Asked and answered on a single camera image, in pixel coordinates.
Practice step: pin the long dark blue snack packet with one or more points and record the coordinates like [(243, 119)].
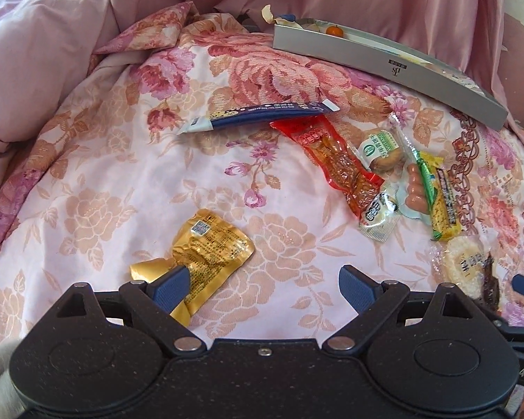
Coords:
[(262, 113)]

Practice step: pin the gold foil snack packet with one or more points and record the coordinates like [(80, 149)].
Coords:
[(212, 244)]

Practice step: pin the small white candy packet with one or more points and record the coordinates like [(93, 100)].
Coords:
[(375, 214)]

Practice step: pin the yellow green cracker packet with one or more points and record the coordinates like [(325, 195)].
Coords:
[(443, 203)]

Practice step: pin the grey cardboard box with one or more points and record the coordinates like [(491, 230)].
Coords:
[(375, 62)]

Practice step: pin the round rice cracker packet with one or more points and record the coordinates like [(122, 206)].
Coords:
[(463, 264)]

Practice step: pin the clear sausage skewer packet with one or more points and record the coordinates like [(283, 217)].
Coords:
[(415, 192)]

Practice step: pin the green label pastry packet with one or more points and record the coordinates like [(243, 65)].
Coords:
[(379, 150)]

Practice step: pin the pink quilt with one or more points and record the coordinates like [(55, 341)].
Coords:
[(39, 52)]

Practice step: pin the red clear snack packet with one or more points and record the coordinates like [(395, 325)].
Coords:
[(332, 157)]

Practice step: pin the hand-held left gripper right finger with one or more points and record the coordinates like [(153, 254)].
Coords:
[(357, 289)]

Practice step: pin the small blue packet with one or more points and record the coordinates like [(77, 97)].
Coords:
[(289, 18)]

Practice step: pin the dark brown strip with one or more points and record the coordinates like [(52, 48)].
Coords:
[(491, 286)]

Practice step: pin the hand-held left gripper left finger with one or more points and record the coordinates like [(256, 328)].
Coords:
[(174, 289)]

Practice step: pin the small orange ball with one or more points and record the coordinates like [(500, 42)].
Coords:
[(334, 31)]

